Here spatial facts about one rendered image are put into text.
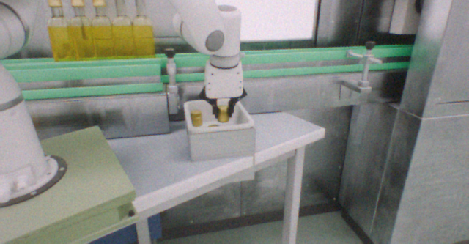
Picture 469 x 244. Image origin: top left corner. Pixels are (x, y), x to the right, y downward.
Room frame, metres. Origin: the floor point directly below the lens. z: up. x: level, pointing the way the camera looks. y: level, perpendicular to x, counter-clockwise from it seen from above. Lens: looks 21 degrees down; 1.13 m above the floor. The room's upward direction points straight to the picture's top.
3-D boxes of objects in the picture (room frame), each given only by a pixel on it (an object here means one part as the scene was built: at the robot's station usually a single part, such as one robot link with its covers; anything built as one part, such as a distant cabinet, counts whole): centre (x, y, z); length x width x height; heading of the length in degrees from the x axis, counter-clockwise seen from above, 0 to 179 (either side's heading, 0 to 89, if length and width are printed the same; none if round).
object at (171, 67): (0.82, 0.18, 0.95); 0.17 x 0.03 x 0.12; 13
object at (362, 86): (0.96, -0.44, 0.90); 0.17 x 0.05 x 0.22; 13
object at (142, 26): (0.92, 0.29, 0.99); 0.06 x 0.06 x 0.21; 13
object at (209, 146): (0.77, 0.06, 0.79); 0.27 x 0.17 x 0.08; 13
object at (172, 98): (0.84, 0.19, 0.85); 0.09 x 0.04 x 0.07; 13
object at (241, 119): (0.75, 0.05, 0.80); 0.22 x 0.17 x 0.09; 13
